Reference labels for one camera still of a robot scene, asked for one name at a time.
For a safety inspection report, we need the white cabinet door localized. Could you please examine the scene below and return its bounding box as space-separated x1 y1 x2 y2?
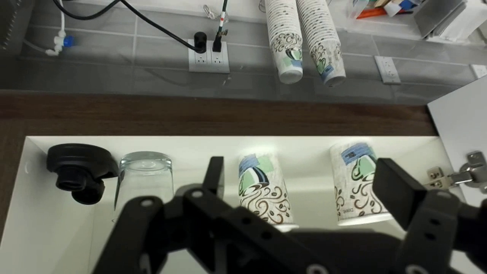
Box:
426 75 487 208

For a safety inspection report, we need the patterned white paper cup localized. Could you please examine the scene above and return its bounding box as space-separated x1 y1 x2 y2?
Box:
330 142 392 223
236 153 295 227

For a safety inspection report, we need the black plastic lid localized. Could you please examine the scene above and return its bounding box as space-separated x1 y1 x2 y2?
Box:
45 144 120 206

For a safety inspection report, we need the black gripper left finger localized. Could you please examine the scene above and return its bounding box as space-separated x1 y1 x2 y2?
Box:
93 156 327 274

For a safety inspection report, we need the white cabinet with shelves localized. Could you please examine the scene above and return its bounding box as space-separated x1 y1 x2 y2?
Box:
0 90 487 274

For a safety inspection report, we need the black power cable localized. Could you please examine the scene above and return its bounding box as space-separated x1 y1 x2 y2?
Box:
51 0 210 55
210 0 230 54

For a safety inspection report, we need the white double wall outlet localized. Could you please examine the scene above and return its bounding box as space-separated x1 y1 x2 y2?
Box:
187 37 231 75

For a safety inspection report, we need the clear plastic container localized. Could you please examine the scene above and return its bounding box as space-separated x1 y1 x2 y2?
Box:
348 0 423 22

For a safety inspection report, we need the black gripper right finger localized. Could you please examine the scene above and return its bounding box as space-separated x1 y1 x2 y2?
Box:
371 157 487 274

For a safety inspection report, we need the metal door hinge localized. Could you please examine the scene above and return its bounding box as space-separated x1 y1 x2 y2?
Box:
426 150 487 195

